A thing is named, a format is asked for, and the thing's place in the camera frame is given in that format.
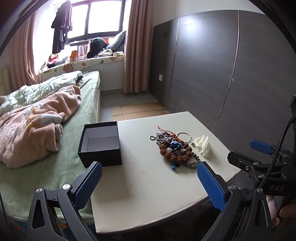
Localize brown rudraksha bead bracelet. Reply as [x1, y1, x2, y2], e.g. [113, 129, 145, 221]
[158, 139, 193, 163]

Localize white organza pouch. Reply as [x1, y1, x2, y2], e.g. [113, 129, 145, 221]
[194, 135, 211, 158]

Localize black open jewelry box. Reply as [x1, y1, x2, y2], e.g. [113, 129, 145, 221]
[78, 121, 122, 168]

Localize person's hand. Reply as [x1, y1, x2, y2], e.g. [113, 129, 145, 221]
[266, 195, 296, 228]

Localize bed with green sheet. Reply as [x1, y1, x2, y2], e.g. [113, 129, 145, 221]
[1, 71, 100, 222]

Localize silver bangle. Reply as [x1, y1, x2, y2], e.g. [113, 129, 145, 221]
[177, 132, 192, 144]

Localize pink fleece blanket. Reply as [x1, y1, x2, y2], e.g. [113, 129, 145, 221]
[1, 85, 81, 168]

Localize dark grey wardrobe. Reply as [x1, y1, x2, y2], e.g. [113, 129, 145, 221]
[149, 10, 295, 163]

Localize flattened cardboard on floor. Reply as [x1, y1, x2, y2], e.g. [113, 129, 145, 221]
[112, 102, 169, 121]

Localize light green quilt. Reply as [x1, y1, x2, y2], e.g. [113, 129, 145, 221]
[1, 71, 83, 115]

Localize patterned window seat cushion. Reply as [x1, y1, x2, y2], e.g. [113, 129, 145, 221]
[37, 55, 124, 81]

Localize pink right curtain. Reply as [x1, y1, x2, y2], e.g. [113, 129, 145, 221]
[123, 1, 154, 93]

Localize pink curtain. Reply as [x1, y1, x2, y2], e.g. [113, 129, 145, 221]
[123, 1, 154, 93]
[9, 13, 40, 90]

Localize orange item on sill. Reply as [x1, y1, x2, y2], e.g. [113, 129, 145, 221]
[70, 50, 78, 62]

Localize pink left curtain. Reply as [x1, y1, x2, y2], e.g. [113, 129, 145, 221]
[9, 13, 40, 90]

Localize dark bundle on sill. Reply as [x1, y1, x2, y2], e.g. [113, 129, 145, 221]
[87, 38, 108, 58]

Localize grey cushion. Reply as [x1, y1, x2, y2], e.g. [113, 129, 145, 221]
[106, 31, 126, 52]

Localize dark hanging clothes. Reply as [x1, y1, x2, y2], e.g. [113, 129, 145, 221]
[51, 1, 72, 54]

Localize grey stone bead bracelet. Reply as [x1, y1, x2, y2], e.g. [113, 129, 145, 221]
[182, 151, 202, 170]

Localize black cable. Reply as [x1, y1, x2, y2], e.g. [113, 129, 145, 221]
[259, 115, 296, 188]

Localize red string bead bracelet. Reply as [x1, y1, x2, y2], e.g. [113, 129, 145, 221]
[157, 126, 179, 142]

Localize silver chain bracelet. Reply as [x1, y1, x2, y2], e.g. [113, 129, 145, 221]
[149, 133, 167, 145]

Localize window with dark frame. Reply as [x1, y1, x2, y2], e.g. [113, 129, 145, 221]
[68, 1, 125, 42]

